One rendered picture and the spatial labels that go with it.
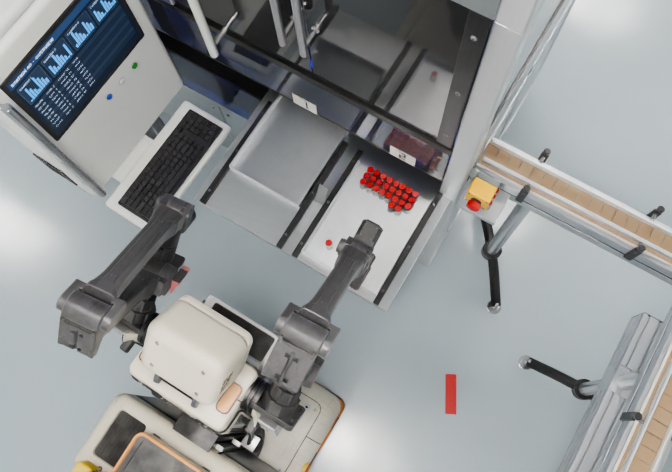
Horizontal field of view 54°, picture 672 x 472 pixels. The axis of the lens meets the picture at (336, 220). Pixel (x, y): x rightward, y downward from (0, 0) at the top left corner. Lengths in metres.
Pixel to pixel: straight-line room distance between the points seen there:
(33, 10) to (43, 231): 1.70
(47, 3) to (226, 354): 0.91
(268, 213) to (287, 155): 0.20
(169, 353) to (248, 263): 1.47
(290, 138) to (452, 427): 1.38
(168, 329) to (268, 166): 0.78
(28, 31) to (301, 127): 0.86
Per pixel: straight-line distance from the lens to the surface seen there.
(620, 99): 3.41
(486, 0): 1.23
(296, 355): 1.22
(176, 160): 2.25
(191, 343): 1.51
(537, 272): 3.00
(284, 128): 2.17
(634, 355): 2.47
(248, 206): 2.09
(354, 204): 2.06
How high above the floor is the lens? 2.83
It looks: 73 degrees down
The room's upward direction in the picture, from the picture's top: 8 degrees counter-clockwise
